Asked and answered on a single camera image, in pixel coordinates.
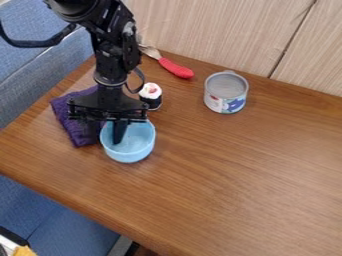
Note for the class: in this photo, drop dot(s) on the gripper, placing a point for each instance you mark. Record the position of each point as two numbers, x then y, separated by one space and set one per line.
109 103

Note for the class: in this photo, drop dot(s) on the blue bowl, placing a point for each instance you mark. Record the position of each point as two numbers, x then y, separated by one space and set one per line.
133 146

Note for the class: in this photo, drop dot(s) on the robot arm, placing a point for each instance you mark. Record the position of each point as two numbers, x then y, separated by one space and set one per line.
111 46

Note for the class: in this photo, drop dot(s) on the purple cloth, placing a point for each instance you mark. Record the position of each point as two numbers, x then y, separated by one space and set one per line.
71 123

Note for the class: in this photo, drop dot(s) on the toy sushi roll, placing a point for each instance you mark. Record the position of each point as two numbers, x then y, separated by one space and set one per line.
151 95

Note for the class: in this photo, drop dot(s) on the silver can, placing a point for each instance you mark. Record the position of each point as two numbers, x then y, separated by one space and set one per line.
225 96

